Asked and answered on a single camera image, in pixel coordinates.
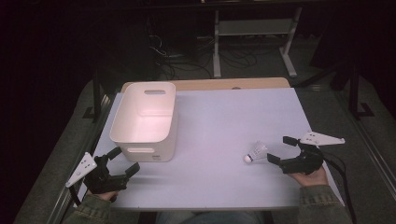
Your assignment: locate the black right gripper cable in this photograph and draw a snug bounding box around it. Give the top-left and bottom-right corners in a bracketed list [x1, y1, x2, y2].
[321, 152, 358, 224]

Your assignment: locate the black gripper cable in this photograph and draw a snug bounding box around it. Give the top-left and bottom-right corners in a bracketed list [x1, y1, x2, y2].
[68, 185, 82, 207]
[321, 152, 358, 224]

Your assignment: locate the white shuttlecock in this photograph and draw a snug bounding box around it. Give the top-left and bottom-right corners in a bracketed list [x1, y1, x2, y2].
[243, 140, 269, 164]

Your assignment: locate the person's left hand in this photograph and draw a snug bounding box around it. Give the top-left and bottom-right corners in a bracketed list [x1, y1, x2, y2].
[87, 189, 120, 203]

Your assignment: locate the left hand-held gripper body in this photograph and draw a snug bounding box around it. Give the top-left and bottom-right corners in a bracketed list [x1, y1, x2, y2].
[64, 151, 129, 194]

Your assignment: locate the person's right hand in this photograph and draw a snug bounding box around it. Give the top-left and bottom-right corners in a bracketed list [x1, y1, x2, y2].
[288, 167, 330, 188]

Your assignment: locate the white plastic storage bin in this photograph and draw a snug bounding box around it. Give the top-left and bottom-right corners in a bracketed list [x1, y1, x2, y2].
[109, 81, 179, 162]

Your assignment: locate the white metal desk frame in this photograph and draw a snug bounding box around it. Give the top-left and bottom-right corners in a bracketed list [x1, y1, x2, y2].
[212, 7, 304, 79]

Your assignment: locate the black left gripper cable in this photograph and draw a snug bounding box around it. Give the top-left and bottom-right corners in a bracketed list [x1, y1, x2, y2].
[68, 185, 82, 207]

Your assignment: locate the wooden table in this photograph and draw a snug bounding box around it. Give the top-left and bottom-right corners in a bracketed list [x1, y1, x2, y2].
[120, 77, 291, 93]

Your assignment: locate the tangle of floor cables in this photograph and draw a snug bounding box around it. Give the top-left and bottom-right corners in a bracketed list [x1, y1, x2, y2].
[145, 17, 260, 81]

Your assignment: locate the black metal stand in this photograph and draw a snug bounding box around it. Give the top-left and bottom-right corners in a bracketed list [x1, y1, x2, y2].
[347, 60, 376, 121]
[81, 66, 110, 123]

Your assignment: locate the white table cover sheet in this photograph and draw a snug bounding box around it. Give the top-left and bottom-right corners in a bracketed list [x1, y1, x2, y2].
[74, 87, 346, 211]

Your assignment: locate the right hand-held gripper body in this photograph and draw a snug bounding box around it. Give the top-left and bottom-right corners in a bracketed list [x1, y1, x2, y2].
[279, 131, 346, 175]

